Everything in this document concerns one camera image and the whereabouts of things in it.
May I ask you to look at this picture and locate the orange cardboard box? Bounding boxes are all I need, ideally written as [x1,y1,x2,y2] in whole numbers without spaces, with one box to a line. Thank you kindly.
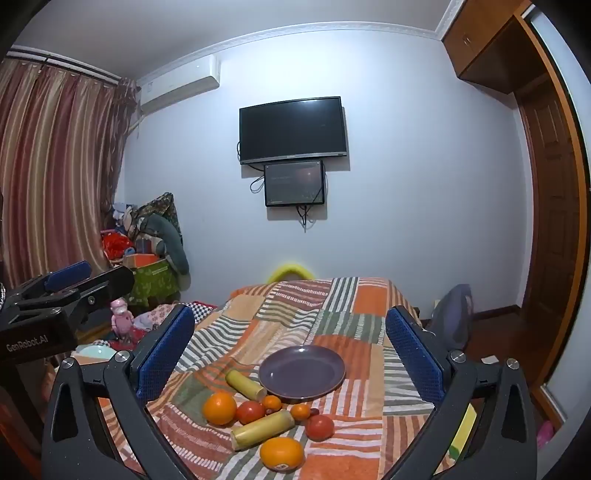
[122,253,158,269]

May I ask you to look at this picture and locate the grey plush shark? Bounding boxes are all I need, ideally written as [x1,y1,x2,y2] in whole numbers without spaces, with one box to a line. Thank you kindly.
[134,215,191,276]

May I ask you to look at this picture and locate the green storage box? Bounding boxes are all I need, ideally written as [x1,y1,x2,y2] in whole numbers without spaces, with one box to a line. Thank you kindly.
[122,258,181,306]

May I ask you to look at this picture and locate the floral pillow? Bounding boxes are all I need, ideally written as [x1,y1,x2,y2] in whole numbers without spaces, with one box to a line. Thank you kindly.
[134,302,177,330]

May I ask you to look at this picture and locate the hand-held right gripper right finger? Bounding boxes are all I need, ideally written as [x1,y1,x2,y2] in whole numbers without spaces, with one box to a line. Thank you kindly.
[383,305,539,480]

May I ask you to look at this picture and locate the small black wall monitor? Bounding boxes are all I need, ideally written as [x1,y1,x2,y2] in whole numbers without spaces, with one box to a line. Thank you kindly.
[264,160,325,208]

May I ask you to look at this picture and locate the small doll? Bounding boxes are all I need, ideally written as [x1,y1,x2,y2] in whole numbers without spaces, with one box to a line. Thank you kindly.
[113,203,136,232]

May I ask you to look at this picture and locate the pink toy figure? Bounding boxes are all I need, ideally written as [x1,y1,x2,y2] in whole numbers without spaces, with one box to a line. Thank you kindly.
[110,298,136,342]

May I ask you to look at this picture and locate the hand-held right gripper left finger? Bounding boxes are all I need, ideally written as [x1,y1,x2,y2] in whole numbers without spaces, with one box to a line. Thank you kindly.
[41,302,195,480]

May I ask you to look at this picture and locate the patchwork striped blanket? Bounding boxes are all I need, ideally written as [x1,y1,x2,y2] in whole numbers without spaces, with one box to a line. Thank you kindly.
[44,277,478,480]

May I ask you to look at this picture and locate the yellow round object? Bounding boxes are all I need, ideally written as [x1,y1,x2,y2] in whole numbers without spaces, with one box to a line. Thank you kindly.
[269,264,316,283]

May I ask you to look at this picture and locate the red plastic bag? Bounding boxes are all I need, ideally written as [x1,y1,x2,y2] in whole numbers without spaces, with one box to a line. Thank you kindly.
[102,231,134,264]

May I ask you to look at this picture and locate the purple plate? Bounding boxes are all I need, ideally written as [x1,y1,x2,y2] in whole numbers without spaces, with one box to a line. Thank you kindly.
[259,345,346,401]

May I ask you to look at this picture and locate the red tomato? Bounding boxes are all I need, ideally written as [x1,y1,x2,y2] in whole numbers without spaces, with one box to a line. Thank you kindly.
[305,414,335,441]
[236,400,267,425]

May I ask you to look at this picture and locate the large orange with sticker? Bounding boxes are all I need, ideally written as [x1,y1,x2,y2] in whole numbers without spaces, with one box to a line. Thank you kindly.
[259,436,305,472]

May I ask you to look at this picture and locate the white air conditioner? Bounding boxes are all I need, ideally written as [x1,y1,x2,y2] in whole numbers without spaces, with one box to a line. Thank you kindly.
[137,54,221,115]

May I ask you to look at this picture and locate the yellow sugarcane piece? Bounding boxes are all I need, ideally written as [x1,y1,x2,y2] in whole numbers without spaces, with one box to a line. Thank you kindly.
[231,410,296,452]
[225,369,267,400]

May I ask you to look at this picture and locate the wooden overhead cabinet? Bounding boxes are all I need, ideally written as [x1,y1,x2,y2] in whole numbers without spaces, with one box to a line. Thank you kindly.
[441,0,555,93]

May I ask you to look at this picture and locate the yellow bed sheet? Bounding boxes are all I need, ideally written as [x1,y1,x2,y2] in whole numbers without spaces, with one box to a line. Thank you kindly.
[450,401,477,462]

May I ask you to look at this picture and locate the black monitor cables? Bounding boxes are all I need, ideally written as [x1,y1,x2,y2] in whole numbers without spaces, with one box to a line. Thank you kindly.
[295,205,317,232]

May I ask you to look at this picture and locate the checkered cloth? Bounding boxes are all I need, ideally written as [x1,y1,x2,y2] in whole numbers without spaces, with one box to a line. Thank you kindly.
[187,300,218,324]

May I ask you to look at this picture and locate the striped red curtain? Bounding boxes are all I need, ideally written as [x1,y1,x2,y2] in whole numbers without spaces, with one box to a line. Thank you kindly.
[0,58,139,296]

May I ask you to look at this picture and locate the wooden door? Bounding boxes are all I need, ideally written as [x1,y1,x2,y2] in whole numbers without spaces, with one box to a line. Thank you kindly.
[515,78,583,384]

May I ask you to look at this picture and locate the black wall television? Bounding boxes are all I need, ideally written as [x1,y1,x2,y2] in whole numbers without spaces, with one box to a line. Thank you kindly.
[239,96,348,165]

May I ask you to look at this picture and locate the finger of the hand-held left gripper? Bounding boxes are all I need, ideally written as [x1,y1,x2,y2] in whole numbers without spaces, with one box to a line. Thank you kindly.
[19,260,92,302]
[66,265,136,331]

